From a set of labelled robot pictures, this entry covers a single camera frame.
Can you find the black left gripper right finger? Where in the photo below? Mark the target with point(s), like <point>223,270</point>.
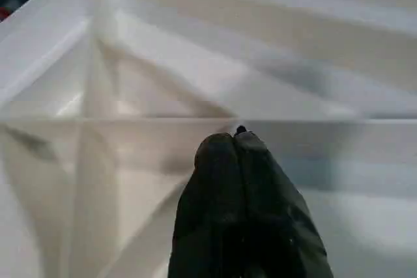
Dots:
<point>280,226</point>

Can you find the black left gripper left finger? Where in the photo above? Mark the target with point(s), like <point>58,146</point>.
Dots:
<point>211,209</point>

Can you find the white plastic table top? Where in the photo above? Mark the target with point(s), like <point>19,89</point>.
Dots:
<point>195,30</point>

